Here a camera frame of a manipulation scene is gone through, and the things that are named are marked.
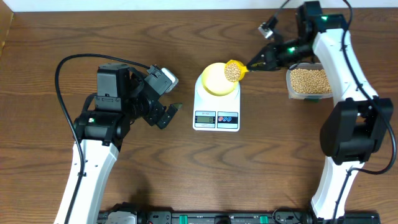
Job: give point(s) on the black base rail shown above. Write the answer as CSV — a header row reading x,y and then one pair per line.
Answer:
x,y
136,214

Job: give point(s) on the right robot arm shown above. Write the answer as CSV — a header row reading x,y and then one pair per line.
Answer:
x,y
360,118

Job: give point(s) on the white digital kitchen scale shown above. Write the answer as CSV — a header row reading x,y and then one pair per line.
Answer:
x,y
216,113

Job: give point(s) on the yellow measuring scoop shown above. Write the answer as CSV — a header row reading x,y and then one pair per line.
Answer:
x,y
244,69

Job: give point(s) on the cardboard box edge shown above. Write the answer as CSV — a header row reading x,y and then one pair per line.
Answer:
x,y
6,17

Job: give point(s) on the pale yellow bowl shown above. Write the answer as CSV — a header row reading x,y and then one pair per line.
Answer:
x,y
215,82

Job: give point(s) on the soybeans in scoop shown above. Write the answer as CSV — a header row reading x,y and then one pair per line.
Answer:
x,y
232,72

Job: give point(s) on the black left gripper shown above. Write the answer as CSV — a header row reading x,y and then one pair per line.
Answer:
x,y
153,115

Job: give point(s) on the soybeans in container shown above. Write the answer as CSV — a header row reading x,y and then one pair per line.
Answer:
x,y
309,81

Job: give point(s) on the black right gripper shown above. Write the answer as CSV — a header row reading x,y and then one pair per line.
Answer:
x,y
270,60

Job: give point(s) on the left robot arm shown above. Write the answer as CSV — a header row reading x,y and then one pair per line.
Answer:
x,y
123,95

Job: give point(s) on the clear plastic container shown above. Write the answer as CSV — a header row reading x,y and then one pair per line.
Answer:
x,y
302,96

